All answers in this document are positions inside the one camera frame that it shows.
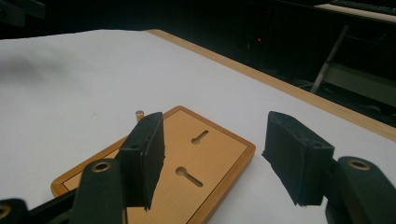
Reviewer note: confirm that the wooden picture frame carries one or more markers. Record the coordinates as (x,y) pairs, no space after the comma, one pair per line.
(202,155)

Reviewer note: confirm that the pale desk with keyboard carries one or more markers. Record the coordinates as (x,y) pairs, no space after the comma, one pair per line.
(358,11)

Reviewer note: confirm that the white metal stand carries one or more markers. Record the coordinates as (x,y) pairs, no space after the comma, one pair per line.
(358,82)

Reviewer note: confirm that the small brass peg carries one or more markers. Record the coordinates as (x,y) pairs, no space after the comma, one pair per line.
(139,115)

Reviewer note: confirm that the white paper sheet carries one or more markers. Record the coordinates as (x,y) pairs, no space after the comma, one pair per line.
(93,81)

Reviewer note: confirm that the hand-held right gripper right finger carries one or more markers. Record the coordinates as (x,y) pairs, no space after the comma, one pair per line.
(295,158)

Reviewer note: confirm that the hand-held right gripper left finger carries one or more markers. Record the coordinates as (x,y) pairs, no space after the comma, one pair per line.
(141,161)

